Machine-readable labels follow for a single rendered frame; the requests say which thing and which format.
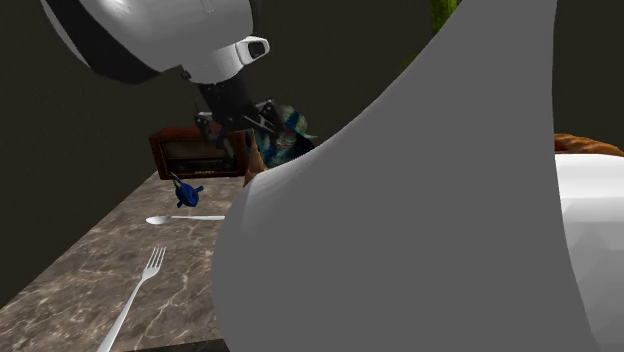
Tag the silver fork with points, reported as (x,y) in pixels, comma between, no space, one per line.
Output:
(139,287)

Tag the orange brown ribbed object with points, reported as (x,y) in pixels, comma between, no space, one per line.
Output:
(582,144)

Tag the blue bird figure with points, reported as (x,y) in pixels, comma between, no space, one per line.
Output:
(187,194)

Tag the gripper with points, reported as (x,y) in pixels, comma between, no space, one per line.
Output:
(226,105)

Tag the blue green patterned figure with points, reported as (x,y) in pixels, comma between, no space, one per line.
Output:
(290,139)

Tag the silver spoon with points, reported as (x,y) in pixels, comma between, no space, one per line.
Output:
(168,219)

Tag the green plant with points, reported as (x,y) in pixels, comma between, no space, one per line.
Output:
(441,12)

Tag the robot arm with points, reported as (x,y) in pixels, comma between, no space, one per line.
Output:
(390,219)

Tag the brown wooden radio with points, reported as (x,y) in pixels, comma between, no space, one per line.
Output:
(195,156)

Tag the brown cone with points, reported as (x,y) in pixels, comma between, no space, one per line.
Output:
(254,163)

